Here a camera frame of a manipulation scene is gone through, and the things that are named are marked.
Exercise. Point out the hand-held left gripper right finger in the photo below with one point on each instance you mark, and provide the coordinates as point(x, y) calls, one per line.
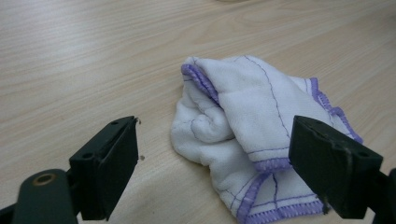
point(333, 168)

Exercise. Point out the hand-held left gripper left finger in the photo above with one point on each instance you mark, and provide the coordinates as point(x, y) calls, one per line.
point(104, 168)

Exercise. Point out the white cloth with purple edge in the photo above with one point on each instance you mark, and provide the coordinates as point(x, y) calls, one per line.
point(249, 124)

